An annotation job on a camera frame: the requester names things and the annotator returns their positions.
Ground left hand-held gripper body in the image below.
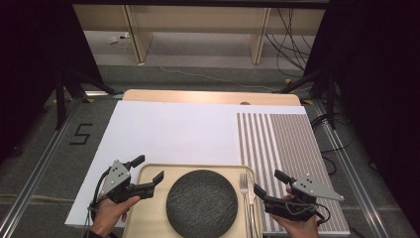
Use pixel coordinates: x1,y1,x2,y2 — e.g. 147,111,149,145
98,159,157,204

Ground black metal stand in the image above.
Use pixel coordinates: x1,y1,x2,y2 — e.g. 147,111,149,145
53,67,117,131
279,68,339,131

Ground white floor cable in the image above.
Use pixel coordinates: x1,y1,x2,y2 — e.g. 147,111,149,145
157,63,282,92

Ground right hand-held gripper cable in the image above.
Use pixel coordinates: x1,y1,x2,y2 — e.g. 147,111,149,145
284,200,332,227

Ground person's left hand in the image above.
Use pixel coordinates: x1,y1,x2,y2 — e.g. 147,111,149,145
90,194,142,238

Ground steel fork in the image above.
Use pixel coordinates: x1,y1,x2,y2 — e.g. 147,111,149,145
239,173,253,238

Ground aluminium floor rail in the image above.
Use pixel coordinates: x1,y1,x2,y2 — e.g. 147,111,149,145
312,98,392,238
0,98,84,238

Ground wooden table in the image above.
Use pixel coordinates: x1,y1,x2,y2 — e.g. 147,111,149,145
122,88,302,107

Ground black floor cable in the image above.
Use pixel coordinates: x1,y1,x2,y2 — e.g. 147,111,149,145
309,113,356,177

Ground hand-held gripper cable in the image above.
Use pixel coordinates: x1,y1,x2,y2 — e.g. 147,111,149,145
284,200,332,227
86,166,113,238

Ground striped placemat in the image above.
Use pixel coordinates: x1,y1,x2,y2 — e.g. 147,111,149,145
236,112,351,236

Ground left hand-held gripper cable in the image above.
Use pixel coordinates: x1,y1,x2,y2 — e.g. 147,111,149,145
86,166,113,238

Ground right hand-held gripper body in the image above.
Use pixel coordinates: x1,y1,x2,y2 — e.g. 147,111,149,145
263,178,346,223

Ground black round plate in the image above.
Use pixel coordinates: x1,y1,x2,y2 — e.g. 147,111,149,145
165,169,239,238

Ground white board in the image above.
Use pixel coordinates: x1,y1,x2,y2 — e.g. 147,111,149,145
64,100,308,229

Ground beige desk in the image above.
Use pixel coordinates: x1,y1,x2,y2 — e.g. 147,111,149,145
72,3,328,65

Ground person's right hand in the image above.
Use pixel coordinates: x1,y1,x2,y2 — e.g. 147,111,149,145
269,212,321,238

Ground black curtain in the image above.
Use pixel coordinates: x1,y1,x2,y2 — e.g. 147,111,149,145
0,0,104,165
303,0,420,234

